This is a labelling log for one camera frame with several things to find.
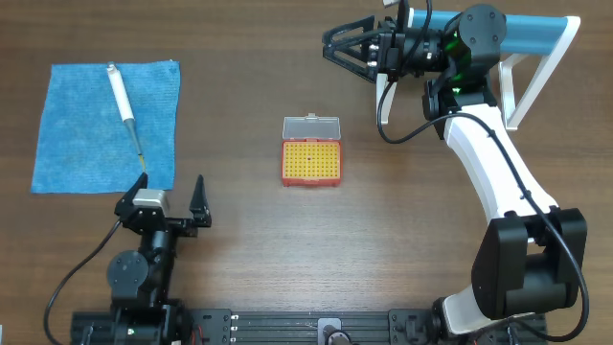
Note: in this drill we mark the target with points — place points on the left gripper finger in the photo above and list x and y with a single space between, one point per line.
125 202
200 206

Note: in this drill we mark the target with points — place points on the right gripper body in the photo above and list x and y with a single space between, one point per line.
388 52

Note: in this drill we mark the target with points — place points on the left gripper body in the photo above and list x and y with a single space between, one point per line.
153 223

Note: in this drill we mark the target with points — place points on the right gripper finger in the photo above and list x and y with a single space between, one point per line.
349 62
347 29

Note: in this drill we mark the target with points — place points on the white pipette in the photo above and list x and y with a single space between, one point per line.
120 96

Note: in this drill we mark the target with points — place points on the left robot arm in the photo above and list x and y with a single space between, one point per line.
127 273

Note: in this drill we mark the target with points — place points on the blue cloth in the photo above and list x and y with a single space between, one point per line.
81 144

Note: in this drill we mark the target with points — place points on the red and yellow tip box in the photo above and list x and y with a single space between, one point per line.
311 163

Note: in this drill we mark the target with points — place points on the white and blue stand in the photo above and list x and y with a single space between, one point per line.
531 33

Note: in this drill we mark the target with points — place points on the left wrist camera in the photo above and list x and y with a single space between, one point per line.
151 201

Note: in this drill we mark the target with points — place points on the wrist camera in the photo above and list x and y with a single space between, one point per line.
151 201
390 2

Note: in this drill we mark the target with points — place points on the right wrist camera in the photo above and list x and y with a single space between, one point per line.
390 2

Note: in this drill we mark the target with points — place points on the mounting rail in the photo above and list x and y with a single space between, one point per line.
287 326

